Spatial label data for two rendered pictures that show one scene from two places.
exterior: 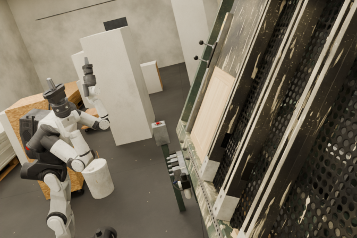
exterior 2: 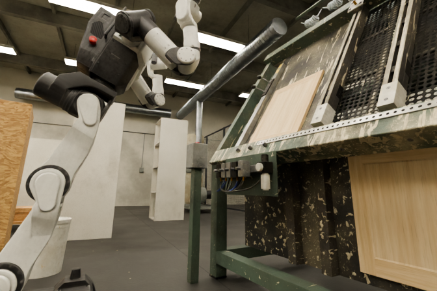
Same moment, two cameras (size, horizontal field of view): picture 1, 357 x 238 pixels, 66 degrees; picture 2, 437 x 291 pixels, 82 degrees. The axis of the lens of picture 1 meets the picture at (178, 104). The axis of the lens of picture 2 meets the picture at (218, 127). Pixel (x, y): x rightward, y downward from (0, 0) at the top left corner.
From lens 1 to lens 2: 1.61 m
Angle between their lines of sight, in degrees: 42
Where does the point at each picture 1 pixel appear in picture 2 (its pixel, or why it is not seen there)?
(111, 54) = (105, 124)
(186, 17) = (170, 138)
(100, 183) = (51, 246)
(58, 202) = (73, 149)
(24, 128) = (100, 19)
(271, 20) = (361, 22)
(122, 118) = (82, 201)
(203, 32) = (181, 155)
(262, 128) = (410, 37)
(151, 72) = not seen: hidden behind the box
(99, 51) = not seen: hidden behind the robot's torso
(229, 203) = (401, 92)
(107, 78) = not seen: hidden behind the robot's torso
